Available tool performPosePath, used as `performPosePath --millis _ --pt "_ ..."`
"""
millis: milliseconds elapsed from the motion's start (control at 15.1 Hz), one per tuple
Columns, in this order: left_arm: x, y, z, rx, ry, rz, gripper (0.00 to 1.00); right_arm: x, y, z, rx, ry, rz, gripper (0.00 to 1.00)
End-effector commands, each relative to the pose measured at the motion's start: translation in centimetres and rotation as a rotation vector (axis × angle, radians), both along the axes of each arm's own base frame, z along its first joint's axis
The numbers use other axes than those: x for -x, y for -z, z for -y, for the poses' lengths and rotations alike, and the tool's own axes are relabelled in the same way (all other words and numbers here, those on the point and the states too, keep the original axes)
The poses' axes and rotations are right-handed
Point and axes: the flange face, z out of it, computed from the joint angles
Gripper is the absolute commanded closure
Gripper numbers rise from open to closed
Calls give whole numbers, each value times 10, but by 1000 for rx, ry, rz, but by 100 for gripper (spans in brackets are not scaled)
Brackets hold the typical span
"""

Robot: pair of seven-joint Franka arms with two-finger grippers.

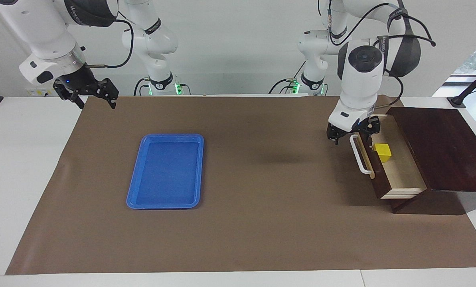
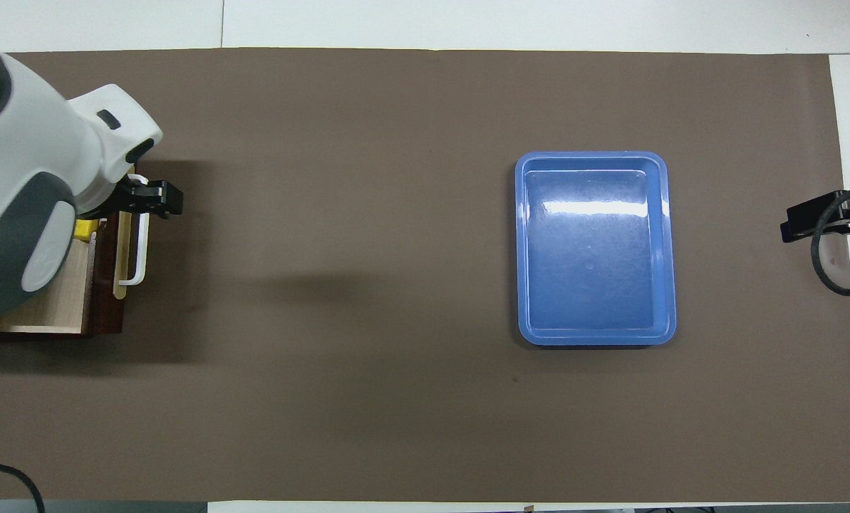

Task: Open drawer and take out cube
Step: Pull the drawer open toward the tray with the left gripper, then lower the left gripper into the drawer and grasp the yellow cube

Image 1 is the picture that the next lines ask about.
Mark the brown table mat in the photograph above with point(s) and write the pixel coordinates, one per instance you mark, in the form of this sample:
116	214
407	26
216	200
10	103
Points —
261	219

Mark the black angled clamp stand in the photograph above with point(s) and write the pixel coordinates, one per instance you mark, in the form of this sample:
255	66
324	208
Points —
471	87

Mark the white box with yellow labels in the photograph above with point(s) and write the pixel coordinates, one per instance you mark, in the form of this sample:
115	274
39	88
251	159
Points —
38	92

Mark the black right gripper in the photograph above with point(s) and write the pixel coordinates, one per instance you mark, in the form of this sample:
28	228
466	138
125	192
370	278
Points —
80	81

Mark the blue plastic tray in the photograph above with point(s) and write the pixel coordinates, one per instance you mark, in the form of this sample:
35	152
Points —
166	171

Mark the dark wooden drawer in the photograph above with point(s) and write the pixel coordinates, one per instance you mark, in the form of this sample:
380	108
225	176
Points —
401	175

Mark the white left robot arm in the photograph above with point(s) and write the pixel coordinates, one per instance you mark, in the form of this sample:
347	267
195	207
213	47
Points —
359	79

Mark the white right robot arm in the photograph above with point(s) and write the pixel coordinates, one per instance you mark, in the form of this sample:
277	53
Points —
50	36

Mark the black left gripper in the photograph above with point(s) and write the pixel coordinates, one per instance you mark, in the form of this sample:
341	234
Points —
347	132

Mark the yellow cube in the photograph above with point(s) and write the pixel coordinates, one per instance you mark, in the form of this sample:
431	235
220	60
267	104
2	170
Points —
382	152

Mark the dark wooden cabinet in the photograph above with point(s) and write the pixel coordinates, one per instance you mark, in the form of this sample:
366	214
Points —
445	151

